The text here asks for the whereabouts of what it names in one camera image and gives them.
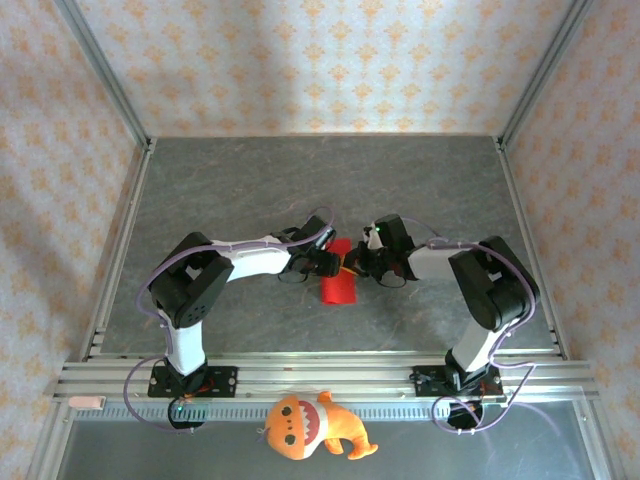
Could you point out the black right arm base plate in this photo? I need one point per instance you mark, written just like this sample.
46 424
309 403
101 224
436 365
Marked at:
427 382

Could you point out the orange shark plush toy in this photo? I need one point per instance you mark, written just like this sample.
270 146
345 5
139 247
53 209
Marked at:
300 430

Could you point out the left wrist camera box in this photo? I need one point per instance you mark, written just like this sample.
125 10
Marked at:
324 237

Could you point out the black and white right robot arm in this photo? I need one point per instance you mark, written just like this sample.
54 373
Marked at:
490 285

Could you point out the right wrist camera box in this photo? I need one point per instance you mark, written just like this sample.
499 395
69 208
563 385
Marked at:
372 240

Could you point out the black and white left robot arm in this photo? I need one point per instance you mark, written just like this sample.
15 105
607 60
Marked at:
195 290

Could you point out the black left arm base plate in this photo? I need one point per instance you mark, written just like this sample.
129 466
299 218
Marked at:
222 382

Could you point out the aluminium frame post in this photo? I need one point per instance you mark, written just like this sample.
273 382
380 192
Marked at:
542 70
107 75

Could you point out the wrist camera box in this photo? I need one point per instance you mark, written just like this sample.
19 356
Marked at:
324 237
372 240

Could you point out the aluminium cross rail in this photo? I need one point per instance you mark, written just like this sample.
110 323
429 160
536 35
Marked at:
325 372

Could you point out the aluminium side rail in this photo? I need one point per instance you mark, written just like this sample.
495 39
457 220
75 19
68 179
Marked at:
117 250
525 225

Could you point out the pink tag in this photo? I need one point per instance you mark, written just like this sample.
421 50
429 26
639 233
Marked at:
86 402

